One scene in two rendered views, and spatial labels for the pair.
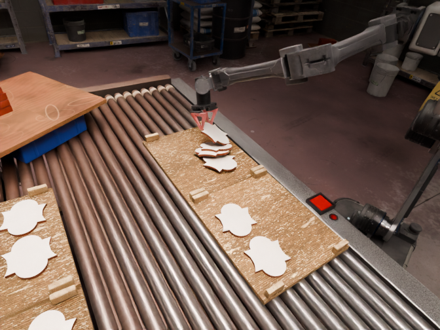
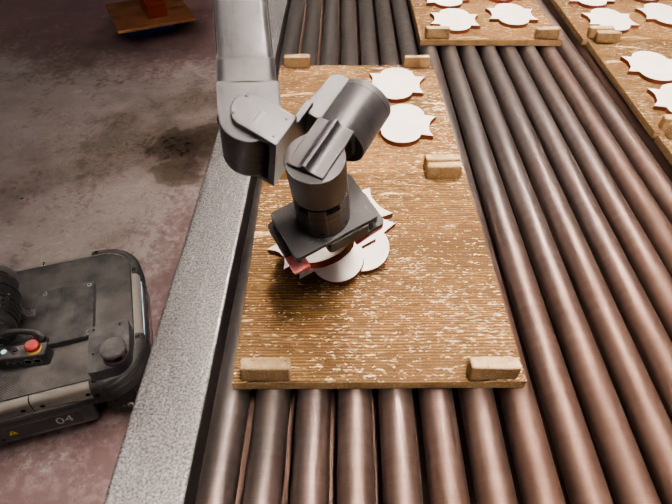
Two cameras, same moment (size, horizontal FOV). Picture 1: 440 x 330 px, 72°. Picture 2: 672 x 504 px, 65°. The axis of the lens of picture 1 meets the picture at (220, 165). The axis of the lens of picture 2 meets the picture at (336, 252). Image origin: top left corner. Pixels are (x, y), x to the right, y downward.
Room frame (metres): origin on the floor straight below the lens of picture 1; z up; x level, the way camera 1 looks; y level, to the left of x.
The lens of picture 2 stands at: (1.46, 0.36, 1.49)
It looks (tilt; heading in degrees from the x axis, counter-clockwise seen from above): 45 degrees down; 216
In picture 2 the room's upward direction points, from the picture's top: straight up
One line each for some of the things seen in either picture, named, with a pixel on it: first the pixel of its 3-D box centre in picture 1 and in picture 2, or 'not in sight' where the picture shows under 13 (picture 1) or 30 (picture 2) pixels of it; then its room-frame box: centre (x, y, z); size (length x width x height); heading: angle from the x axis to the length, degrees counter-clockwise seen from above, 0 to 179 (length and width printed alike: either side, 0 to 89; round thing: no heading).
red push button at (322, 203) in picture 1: (320, 203); not in sight; (0.79, -0.38, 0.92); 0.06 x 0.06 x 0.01; 36
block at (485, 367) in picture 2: (152, 137); (493, 368); (1.07, 0.30, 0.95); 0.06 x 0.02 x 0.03; 127
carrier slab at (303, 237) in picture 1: (264, 224); (359, 115); (0.66, -0.17, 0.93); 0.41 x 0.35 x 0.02; 37
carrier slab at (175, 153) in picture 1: (201, 157); (370, 261); (0.99, 0.08, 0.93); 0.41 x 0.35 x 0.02; 37
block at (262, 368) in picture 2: not in sight; (265, 369); (1.23, 0.09, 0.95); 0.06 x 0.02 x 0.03; 127
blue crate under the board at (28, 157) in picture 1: (31, 124); not in sight; (1.05, 0.81, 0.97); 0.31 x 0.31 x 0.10; 66
